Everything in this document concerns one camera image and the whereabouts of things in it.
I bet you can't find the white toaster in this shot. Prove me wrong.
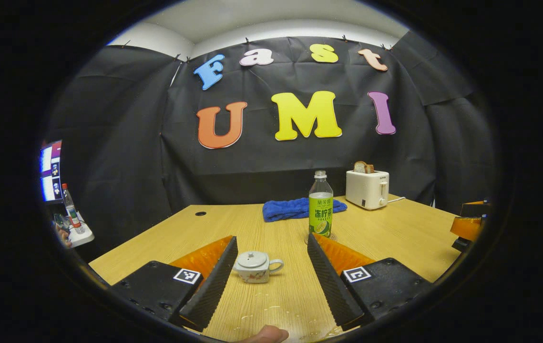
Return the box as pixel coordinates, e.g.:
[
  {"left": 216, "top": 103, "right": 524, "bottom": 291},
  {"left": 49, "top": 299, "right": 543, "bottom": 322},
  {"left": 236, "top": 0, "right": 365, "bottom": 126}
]
[{"left": 346, "top": 170, "right": 390, "bottom": 211}]

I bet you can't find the clear round coaster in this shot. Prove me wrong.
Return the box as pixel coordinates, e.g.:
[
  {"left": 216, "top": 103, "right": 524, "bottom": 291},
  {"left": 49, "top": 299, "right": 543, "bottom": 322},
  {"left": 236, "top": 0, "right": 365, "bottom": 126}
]
[{"left": 305, "top": 232, "right": 338, "bottom": 245}]

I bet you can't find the small white side table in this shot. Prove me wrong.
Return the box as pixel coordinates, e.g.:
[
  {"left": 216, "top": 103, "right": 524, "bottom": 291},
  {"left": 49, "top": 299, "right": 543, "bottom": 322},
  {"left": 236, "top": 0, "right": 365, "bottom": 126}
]
[{"left": 54, "top": 212, "right": 95, "bottom": 248}]

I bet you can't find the red cap plastic bottle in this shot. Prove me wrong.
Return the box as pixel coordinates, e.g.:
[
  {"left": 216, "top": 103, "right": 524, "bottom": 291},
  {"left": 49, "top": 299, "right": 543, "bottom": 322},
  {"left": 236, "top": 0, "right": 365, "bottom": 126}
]
[{"left": 61, "top": 183, "right": 85, "bottom": 234}]

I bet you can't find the computer monitor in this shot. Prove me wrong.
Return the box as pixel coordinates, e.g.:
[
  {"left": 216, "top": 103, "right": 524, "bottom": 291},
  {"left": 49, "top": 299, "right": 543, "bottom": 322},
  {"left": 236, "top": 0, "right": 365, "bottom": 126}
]
[{"left": 40, "top": 140, "right": 63, "bottom": 203}]

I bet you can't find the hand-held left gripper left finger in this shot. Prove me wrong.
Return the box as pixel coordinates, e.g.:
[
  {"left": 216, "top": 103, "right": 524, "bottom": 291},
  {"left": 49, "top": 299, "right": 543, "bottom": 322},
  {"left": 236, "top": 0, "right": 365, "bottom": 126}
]
[{"left": 109, "top": 235, "right": 239, "bottom": 333}]

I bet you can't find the white teacup lid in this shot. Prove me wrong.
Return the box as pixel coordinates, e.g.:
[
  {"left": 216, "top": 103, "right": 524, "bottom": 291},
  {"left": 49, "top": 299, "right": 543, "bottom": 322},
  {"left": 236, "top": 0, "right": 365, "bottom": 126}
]
[{"left": 236, "top": 251, "right": 269, "bottom": 269}]

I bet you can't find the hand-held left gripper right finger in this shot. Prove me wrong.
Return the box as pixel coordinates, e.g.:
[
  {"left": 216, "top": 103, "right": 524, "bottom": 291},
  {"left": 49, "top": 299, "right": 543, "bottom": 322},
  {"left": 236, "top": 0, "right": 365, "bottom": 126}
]
[{"left": 307, "top": 232, "right": 434, "bottom": 330}]

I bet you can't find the green label water bottle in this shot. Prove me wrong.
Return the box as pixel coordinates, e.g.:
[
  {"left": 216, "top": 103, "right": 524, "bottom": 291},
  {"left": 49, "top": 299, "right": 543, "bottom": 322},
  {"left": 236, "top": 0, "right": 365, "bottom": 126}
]
[{"left": 308, "top": 170, "right": 335, "bottom": 239}]

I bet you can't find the black backdrop cloth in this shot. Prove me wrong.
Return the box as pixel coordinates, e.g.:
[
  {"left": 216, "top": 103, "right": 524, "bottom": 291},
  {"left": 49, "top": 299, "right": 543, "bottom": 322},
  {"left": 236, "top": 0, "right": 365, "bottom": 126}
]
[{"left": 45, "top": 31, "right": 497, "bottom": 261}]

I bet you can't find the blue towel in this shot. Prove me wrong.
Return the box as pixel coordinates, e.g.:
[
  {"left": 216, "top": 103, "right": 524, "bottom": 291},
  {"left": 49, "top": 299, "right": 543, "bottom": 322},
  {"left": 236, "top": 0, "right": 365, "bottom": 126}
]
[{"left": 262, "top": 198, "right": 348, "bottom": 223}]

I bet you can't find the white floral teacup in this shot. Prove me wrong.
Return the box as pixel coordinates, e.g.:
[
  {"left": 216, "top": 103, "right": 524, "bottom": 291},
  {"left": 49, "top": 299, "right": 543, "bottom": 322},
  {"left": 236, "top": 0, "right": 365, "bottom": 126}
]
[{"left": 233, "top": 251, "right": 285, "bottom": 284}]

